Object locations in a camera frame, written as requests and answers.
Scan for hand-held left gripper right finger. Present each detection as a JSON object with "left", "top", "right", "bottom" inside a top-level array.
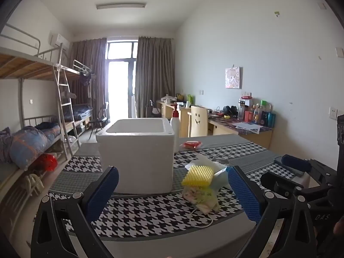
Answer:
[{"left": 227, "top": 166, "right": 318, "bottom": 258}]

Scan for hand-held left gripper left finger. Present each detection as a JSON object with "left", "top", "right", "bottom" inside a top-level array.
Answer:
[{"left": 31, "top": 166, "right": 119, "bottom": 258}]

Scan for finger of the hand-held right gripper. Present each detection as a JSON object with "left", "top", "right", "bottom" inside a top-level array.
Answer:
[
  {"left": 260, "top": 172, "right": 305, "bottom": 202},
  {"left": 273, "top": 154, "right": 313, "bottom": 178}
]

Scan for white face mask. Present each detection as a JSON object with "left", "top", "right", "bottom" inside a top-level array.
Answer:
[{"left": 189, "top": 197, "right": 219, "bottom": 229}]

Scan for white foam box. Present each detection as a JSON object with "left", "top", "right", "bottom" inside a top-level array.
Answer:
[{"left": 96, "top": 118, "right": 175, "bottom": 194}]

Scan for green tissue packet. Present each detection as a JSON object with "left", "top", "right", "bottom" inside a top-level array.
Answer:
[{"left": 183, "top": 185, "right": 215, "bottom": 207}]

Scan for yellow sponge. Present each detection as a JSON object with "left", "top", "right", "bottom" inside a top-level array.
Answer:
[{"left": 181, "top": 165, "right": 215, "bottom": 189}]

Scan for person's right hand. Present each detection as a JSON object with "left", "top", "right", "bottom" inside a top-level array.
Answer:
[{"left": 333, "top": 216, "right": 344, "bottom": 234}]

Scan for houndstooth blanket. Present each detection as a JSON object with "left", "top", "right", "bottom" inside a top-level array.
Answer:
[{"left": 48, "top": 134, "right": 309, "bottom": 241}]

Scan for printed paper sheets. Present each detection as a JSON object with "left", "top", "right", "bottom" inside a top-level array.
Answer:
[{"left": 232, "top": 122, "right": 261, "bottom": 134}]

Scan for cluster of toiletry bottles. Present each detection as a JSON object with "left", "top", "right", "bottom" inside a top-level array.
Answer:
[{"left": 238, "top": 99, "right": 276, "bottom": 128}]

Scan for red plastic bag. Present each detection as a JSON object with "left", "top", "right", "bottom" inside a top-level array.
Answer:
[{"left": 40, "top": 153, "right": 58, "bottom": 172}]

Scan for wooden desk with patterned top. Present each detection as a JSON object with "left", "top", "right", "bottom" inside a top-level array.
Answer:
[{"left": 208, "top": 113, "right": 273, "bottom": 149}]

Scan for white bundled cloth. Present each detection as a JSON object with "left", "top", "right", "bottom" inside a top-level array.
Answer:
[{"left": 25, "top": 173, "right": 43, "bottom": 197}]

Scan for red snack packet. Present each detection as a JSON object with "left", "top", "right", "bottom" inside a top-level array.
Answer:
[{"left": 180, "top": 140, "right": 203, "bottom": 150}]

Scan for black folding chair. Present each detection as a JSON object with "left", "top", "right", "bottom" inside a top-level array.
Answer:
[{"left": 89, "top": 103, "right": 109, "bottom": 140}]

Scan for dark blue bedding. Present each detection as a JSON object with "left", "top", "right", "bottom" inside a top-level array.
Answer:
[{"left": 72, "top": 104, "right": 93, "bottom": 121}]

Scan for black headphones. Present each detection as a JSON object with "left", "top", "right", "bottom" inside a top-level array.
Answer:
[{"left": 223, "top": 105, "right": 238, "bottom": 117}]

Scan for wooden smiley face chair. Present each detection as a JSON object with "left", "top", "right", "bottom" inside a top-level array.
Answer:
[{"left": 188, "top": 106, "right": 209, "bottom": 137}]

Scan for blue patterned quilt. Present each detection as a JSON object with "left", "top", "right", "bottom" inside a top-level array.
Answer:
[{"left": 9, "top": 122, "right": 61, "bottom": 170}]

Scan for metal bed ladder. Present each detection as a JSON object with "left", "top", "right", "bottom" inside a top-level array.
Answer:
[{"left": 54, "top": 64, "right": 80, "bottom": 159}]

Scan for white pump bottle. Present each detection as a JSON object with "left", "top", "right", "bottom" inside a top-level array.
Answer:
[{"left": 170, "top": 103, "right": 181, "bottom": 153}]

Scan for glass balcony door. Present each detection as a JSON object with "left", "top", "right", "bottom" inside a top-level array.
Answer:
[{"left": 107, "top": 40, "right": 139, "bottom": 119}]

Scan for purple patterned pillow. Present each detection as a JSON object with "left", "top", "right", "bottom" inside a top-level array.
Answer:
[{"left": 0, "top": 127, "right": 12, "bottom": 163}]

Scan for dark hanging clothes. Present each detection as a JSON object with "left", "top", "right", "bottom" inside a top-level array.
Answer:
[{"left": 79, "top": 70, "right": 93, "bottom": 86}]

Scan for small metal bunk bed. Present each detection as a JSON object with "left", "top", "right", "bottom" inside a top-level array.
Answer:
[{"left": 58, "top": 59, "right": 94, "bottom": 137}]

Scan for brown curtain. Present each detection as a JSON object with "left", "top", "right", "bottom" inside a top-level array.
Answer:
[
  {"left": 69, "top": 38, "right": 108, "bottom": 119},
  {"left": 134, "top": 36, "right": 176, "bottom": 119}
]

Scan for large metal bunk bed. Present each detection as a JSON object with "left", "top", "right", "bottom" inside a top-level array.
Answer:
[{"left": 0, "top": 24, "right": 73, "bottom": 213}]

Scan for white air conditioner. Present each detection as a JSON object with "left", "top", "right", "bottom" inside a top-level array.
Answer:
[{"left": 50, "top": 34, "right": 70, "bottom": 51}]

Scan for ceiling tube light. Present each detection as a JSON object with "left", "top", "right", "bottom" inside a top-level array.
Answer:
[{"left": 96, "top": 3, "right": 147, "bottom": 10}]

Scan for cartoon wall poster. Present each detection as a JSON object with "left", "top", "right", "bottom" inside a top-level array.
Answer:
[{"left": 225, "top": 67, "right": 243, "bottom": 89}]

